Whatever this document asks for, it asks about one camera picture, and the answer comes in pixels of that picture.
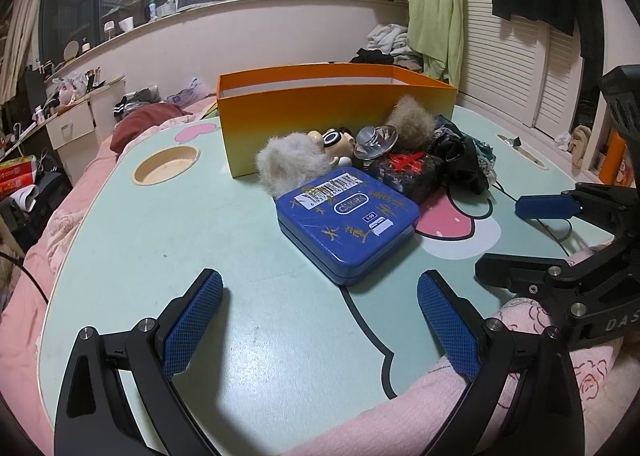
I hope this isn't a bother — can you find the silver metal cup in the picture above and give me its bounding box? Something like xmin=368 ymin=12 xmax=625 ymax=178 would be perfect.
xmin=354 ymin=125 xmax=398 ymax=161

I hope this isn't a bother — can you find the white furry pouch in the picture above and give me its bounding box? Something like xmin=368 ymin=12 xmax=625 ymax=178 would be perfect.
xmin=255 ymin=132 xmax=332 ymax=199

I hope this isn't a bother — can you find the orange gradient cardboard box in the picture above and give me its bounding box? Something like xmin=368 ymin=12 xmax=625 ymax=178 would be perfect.
xmin=217 ymin=62 xmax=458 ymax=177

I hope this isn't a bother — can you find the white drawer cabinet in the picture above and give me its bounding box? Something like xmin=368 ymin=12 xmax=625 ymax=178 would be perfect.
xmin=46 ymin=75 xmax=126 ymax=186

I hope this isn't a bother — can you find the black lace fabric bundle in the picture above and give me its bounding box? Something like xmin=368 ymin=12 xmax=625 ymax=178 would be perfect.
xmin=428 ymin=115 xmax=497 ymax=195

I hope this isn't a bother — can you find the red packaging box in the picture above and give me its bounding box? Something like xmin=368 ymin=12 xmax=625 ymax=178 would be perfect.
xmin=0 ymin=155 xmax=37 ymax=199

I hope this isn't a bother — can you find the dark red pillow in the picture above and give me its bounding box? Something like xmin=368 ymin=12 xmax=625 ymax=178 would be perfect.
xmin=110 ymin=102 xmax=186 ymax=155

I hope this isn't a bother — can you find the brown furry pouch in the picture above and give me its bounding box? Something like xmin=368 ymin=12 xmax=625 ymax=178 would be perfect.
xmin=385 ymin=95 xmax=436 ymax=150

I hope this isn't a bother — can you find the blue durex tin box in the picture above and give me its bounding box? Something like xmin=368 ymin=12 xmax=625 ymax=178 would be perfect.
xmin=276 ymin=167 xmax=420 ymax=286

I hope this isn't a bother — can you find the green hanging garment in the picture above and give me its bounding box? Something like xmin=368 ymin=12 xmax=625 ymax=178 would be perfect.
xmin=408 ymin=0 xmax=464 ymax=87

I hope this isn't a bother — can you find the black cable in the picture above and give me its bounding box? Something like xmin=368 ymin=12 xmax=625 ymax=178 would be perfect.
xmin=444 ymin=175 xmax=576 ymax=257

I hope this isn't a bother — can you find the white clothes pile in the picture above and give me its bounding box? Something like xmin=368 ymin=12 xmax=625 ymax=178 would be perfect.
xmin=367 ymin=23 xmax=412 ymax=58

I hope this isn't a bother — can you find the black clothes pile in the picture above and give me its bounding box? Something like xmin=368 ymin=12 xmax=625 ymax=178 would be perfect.
xmin=349 ymin=48 xmax=395 ymax=66

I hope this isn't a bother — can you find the orange bottle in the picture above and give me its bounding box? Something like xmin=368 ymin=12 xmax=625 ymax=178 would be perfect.
xmin=599 ymin=130 xmax=627 ymax=186

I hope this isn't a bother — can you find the dark box red cross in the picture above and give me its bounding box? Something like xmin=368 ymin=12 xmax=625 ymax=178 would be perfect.
xmin=364 ymin=150 xmax=442 ymax=205

